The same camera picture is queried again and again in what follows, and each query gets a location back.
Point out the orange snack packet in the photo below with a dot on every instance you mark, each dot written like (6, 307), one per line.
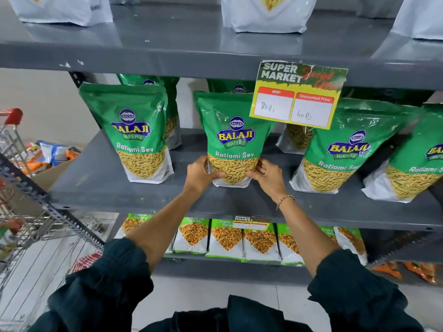
(387, 269)
(422, 271)
(36, 166)

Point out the white snack pouch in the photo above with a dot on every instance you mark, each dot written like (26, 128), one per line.
(268, 13)
(62, 10)

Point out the small yellow price tag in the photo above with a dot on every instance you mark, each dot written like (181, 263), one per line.
(252, 221)

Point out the large yellow price tag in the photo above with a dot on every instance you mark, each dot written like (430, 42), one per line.
(297, 96)

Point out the blue white snack packet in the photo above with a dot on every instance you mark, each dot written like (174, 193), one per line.
(52, 152)

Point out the grey metal shelf unit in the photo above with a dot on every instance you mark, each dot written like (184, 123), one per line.
(103, 179)

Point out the person's right hand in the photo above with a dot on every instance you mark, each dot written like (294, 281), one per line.
(271, 181)

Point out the person's right thumb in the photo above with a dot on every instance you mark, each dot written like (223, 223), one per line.
(253, 175)

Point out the slotted grey metal post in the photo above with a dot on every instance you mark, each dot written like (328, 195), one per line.
(41, 200)

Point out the row of small green-white bags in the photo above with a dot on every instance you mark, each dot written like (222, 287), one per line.
(225, 238)

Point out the dark green shirt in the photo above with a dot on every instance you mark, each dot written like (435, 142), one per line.
(103, 290)

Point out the person's left thumb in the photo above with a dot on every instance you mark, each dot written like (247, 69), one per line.
(216, 175)

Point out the person's right forearm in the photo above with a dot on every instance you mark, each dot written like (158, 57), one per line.
(306, 231)

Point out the person's left hand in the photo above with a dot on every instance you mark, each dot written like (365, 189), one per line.
(195, 178)

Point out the red white checked cloth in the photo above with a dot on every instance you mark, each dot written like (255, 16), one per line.
(85, 262)

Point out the person's left forearm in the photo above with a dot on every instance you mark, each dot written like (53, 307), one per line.
(162, 228)

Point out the green snack packet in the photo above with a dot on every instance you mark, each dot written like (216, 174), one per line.
(232, 134)

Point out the cardboard box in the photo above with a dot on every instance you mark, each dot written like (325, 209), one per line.
(55, 176)

